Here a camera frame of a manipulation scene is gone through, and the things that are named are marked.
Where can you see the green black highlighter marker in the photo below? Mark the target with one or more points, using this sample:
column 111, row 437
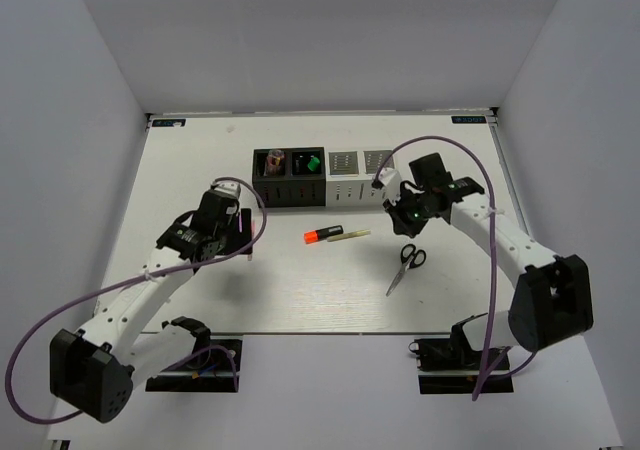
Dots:
column 314, row 165

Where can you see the black handled scissors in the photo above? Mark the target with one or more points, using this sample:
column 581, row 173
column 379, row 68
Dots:
column 411, row 258

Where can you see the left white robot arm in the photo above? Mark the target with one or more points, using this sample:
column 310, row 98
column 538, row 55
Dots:
column 97, row 367

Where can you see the black double pen holder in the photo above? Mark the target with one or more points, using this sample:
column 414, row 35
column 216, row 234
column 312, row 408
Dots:
column 297, row 187

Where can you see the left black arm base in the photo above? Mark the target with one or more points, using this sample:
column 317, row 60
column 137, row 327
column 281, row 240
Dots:
column 210, row 372

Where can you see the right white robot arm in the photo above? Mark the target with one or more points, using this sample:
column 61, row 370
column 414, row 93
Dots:
column 552, row 294

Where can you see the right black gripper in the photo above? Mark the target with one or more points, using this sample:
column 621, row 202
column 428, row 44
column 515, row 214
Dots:
column 401, row 226

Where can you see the orange slim highlighter pen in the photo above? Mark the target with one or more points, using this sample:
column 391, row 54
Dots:
column 253, row 231

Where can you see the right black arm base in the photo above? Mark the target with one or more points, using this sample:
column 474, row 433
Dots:
column 447, row 365

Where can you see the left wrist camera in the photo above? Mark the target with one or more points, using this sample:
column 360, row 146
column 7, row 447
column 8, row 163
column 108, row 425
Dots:
column 226, row 189

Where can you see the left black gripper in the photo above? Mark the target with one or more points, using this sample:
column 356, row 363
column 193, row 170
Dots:
column 240, row 238

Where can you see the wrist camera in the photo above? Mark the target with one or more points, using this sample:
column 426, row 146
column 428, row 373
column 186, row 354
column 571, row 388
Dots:
column 388, row 180
column 226, row 189

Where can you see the orange black highlighter marker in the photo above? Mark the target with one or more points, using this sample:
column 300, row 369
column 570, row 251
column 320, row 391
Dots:
column 322, row 234

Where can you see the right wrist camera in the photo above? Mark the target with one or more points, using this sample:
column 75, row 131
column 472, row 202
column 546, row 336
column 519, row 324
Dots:
column 388, row 180

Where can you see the pink transparent glue tube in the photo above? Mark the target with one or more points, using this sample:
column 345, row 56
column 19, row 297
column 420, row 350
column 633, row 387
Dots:
column 275, row 163

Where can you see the white double pen holder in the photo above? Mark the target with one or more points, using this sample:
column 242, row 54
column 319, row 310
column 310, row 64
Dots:
column 349, row 175

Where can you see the yellow slim highlighter pen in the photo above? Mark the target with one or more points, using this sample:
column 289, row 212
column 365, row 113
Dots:
column 349, row 235

